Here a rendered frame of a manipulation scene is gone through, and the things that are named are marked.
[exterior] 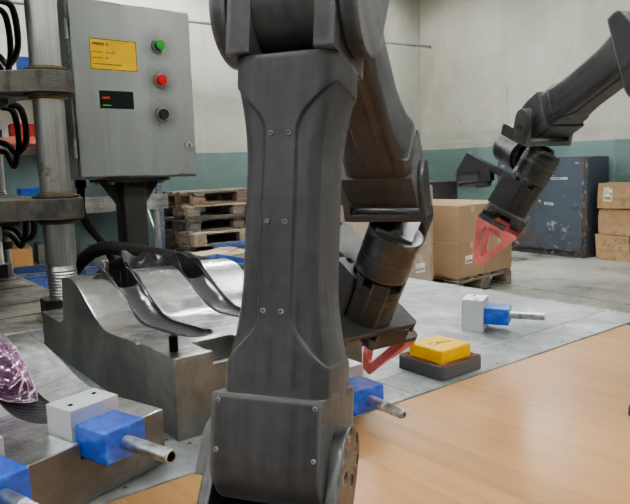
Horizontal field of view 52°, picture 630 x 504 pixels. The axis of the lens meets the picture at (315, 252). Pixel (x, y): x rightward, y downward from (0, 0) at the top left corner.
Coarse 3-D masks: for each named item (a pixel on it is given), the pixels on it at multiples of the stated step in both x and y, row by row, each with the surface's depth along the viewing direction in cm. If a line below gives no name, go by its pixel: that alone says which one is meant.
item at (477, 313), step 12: (468, 300) 108; (480, 300) 107; (468, 312) 108; (480, 312) 107; (492, 312) 107; (504, 312) 106; (516, 312) 107; (528, 312) 106; (468, 324) 108; (480, 324) 107; (492, 324) 107; (504, 324) 106
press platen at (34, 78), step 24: (0, 72) 123; (24, 72) 123; (48, 72) 124; (0, 96) 127; (24, 96) 127; (48, 96) 126; (72, 96) 130; (24, 120) 166; (0, 144) 187; (24, 144) 172
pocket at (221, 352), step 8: (224, 336) 75; (232, 336) 75; (200, 344) 73; (208, 344) 74; (216, 344) 74; (224, 344) 75; (232, 344) 75; (216, 352) 74; (224, 352) 75; (216, 360) 74; (224, 360) 70
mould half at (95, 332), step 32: (64, 288) 94; (96, 288) 90; (160, 288) 94; (192, 288) 96; (224, 288) 98; (64, 320) 96; (96, 320) 84; (128, 320) 85; (192, 320) 86; (224, 320) 84; (64, 352) 98; (96, 352) 85; (128, 352) 76; (160, 352) 69; (192, 352) 68; (352, 352) 81; (128, 384) 77; (160, 384) 69; (192, 384) 68; (224, 384) 70; (192, 416) 68
